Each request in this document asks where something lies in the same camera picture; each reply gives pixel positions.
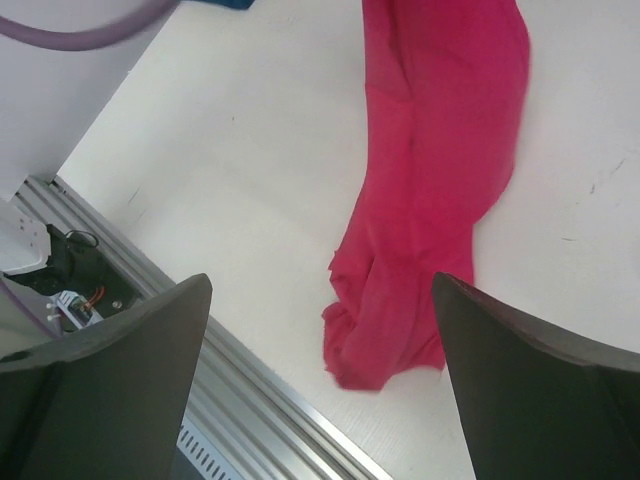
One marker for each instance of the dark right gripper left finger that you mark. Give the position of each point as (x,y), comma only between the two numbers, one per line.
(107,401)

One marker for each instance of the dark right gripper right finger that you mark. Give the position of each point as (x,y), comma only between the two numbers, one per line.
(536,401)

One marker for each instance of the crimson pink t shirt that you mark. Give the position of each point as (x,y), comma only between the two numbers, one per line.
(445,86)

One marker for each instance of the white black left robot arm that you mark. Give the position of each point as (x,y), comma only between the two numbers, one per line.
(24,312)

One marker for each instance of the folded navy blue t shirt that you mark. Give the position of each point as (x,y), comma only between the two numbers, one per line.
(231,4)

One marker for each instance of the white slotted cable duct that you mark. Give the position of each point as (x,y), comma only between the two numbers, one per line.
(202,455)

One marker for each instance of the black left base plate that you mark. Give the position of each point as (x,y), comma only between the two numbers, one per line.
(77,265)

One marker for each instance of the aluminium frame rail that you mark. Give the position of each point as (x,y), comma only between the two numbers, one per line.
(261,426)

